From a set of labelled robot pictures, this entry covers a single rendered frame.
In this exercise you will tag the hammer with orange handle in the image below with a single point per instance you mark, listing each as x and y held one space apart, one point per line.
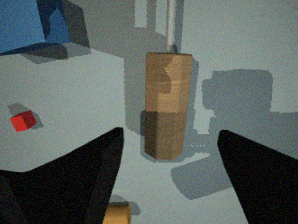
118 214

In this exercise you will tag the small red cube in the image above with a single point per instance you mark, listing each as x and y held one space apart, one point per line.
23 121

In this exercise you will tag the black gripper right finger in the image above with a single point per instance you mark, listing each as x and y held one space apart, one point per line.
265 180

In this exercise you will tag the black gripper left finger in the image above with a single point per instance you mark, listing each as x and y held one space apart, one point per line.
74 189

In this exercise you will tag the blue cube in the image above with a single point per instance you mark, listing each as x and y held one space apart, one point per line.
31 24

